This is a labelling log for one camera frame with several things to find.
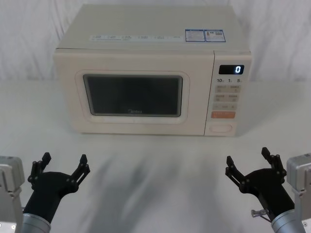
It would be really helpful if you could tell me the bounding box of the thin cable with silver plug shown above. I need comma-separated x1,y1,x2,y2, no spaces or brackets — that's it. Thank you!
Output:
250,208,273,223

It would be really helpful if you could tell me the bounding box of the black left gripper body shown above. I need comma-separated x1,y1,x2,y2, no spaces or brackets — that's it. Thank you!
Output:
23,171,74,223

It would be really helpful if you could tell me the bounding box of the oven control panel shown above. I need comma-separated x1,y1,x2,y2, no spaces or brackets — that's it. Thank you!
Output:
204,50,254,136

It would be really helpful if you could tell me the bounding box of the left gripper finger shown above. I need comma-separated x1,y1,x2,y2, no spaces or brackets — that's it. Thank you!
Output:
27,151,52,189
69,154,91,192

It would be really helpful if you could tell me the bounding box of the cream microwave oven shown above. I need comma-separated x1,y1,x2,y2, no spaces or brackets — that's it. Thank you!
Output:
53,3,254,136

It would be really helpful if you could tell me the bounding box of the white curtain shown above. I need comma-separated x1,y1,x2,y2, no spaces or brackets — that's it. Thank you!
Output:
0,0,311,84

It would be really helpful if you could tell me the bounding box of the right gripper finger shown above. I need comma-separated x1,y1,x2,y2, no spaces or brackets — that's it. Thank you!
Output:
225,155,249,194
261,147,287,184

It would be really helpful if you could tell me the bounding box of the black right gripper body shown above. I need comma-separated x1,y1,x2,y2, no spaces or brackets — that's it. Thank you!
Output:
244,169,296,219

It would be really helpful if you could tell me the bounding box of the white table cloth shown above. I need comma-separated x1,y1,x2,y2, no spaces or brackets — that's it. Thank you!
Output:
0,79,311,233

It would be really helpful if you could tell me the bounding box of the cream oven door with window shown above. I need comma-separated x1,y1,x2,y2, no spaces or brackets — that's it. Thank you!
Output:
53,48,215,135

